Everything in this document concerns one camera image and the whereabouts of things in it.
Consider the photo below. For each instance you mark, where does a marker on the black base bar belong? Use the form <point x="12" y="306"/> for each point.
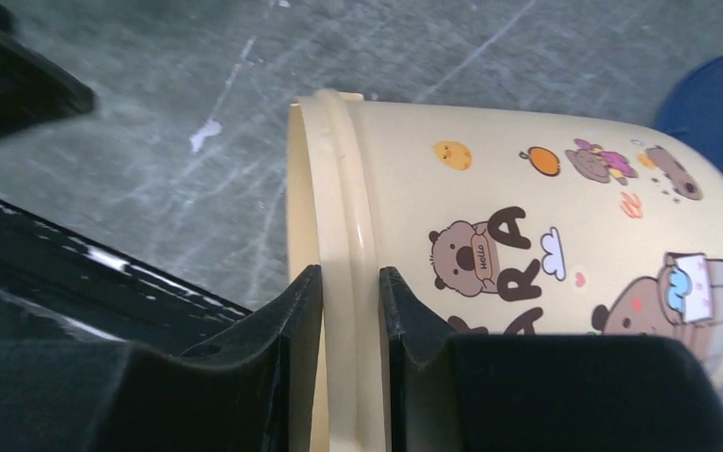
<point x="58" y="284"/>

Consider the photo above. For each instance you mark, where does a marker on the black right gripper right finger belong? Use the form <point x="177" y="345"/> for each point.
<point x="462" y="391"/>

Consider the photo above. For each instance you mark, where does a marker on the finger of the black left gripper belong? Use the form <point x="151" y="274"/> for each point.
<point x="33" y="89"/>

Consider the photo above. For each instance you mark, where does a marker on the cream yellow bucket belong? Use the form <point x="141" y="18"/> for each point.
<point x="500" y="221"/>

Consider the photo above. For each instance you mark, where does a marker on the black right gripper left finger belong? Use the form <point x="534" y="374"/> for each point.
<point x="248" y="388"/>

